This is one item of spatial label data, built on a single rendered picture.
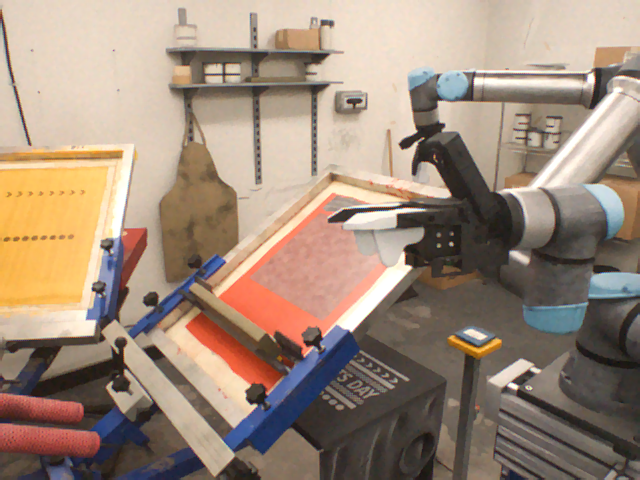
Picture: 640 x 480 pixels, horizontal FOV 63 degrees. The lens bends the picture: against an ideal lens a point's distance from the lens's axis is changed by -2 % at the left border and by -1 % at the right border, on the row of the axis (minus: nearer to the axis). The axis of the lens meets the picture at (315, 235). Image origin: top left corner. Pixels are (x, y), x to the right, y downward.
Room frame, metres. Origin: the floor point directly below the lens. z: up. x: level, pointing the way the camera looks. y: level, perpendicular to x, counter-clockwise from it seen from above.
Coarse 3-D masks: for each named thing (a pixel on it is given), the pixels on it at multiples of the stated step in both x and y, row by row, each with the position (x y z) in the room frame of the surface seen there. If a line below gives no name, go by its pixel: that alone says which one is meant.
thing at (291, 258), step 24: (312, 216) 1.54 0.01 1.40; (288, 240) 1.48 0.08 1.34; (312, 240) 1.43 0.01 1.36; (336, 240) 1.38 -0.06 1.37; (264, 264) 1.42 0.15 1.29; (288, 264) 1.37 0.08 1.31; (312, 264) 1.33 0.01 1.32; (240, 288) 1.36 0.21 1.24; (264, 288) 1.32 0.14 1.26; (288, 288) 1.28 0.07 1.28; (240, 312) 1.26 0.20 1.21; (264, 312) 1.23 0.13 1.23; (216, 336) 1.21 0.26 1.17
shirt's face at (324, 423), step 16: (368, 336) 1.61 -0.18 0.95; (368, 352) 1.50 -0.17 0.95; (384, 352) 1.50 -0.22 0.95; (400, 368) 1.41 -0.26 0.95; (416, 368) 1.41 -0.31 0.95; (400, 384) 1.32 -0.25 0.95; (416, 384) 1.32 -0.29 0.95; (432, 384) 1.32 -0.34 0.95; (320, 400) 1.24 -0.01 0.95; (368, 400) 1.24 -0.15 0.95; (384, 400) 1.24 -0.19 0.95; (400, 400) 1.24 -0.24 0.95; (304, 416) 1.17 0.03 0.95; (320, 416) 1.17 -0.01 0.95; (336, 416) 1.17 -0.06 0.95; (352, 416) 1.17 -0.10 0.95; (368, 416) 1.17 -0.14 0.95; (304, 432) 1.11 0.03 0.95; (320, 432) 1.11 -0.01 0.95; (336, 432) 1.11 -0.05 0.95; (320, 448) 1.06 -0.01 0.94
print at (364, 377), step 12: (360, 360) 1.45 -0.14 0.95; (372, 360) 1.45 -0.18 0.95; (348, 372) 1.38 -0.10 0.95; (360, 372) 1.38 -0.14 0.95; (372, 372) 1.38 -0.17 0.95; (384, 372) 1.38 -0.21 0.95; (396, 372) 1.38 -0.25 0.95; (336, 384) 1.32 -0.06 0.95; (348, 384) 1.32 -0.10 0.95; (360, 384) 1.32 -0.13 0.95; (372, 384) 1.32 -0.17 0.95; (384, 384) 1.32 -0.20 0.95; (396, 384) 1.32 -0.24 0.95; (324, 396) 1.26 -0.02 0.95; (336, 396) 1.26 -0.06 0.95; (348, 396) 1.26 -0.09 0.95; (360, 396) 1.26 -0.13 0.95; (372, 396) 1.26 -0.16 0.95; (336, 408) 1.21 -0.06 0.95; (348, 408) 1.21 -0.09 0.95
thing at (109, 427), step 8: (152, 400) 1.00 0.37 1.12; (152, 408) 1.00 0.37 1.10; (112, 416) 0.98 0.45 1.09; (120, 416) 0.97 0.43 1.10; (96, 424) 0.97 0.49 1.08; (104, 424) 0.97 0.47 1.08; (112, 424) 0.96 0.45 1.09; (120, 424) 0.95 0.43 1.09; (136, 424) 0.97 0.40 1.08; (104, 432) 0.94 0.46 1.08; (112, 432) 0.94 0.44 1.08; (120, 432) 0.95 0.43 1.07; (104, 440) 0.93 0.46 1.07; (112, 440) 0.94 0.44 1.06; (120, 440) 0.95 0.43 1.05; (104, 448) 0.93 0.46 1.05; (112, 448) 0.94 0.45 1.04; (96, 456) 0.92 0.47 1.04; (104, 456) 0.93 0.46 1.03
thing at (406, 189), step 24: (336, 168) 1.68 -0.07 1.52; (312, 192) 1.63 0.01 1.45; (384, 192) 1.50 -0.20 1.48; (408, 192) 1.41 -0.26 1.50; (432, 192) 1.35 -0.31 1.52; (288, 216) 1.58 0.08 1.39; (264, 240) 1.52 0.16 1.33; (384, 288) 1.09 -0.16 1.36; (360, 312) 1.05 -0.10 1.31; (384, 312) 1.07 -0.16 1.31; (360, 336) 1.03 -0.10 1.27; (192, 360) 1.12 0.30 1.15; (216, 384) 1.02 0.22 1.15; (216, 408) 0.95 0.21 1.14
